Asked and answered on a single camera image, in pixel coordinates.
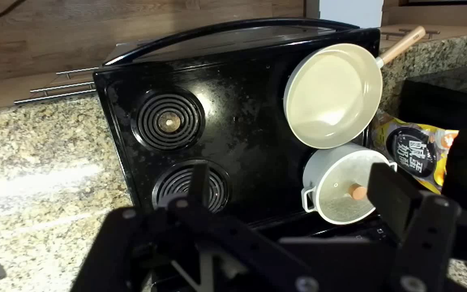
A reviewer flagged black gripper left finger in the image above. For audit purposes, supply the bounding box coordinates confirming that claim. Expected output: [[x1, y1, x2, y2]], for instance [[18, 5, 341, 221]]
[[188, 164, 209, 206]]

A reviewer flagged yellow black snack bag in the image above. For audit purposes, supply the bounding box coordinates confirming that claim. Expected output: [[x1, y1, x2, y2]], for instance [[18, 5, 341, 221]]
[[372, 110, 459, 195]]

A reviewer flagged white pot with lid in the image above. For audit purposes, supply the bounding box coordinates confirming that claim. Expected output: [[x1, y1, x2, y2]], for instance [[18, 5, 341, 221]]
[[300, 145, 398, 226]]

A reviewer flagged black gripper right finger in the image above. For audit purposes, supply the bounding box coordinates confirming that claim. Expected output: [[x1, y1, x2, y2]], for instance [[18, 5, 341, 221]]
[[368, 162, 422, 239]]

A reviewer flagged black electric stove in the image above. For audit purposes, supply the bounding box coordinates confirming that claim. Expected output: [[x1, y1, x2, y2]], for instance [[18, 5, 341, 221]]
[[94, 18, 380, 224]]

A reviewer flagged cream frying pan wooden handle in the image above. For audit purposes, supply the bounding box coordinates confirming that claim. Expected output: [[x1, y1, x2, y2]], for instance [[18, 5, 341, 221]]
[[284, 26, 427, 149]]

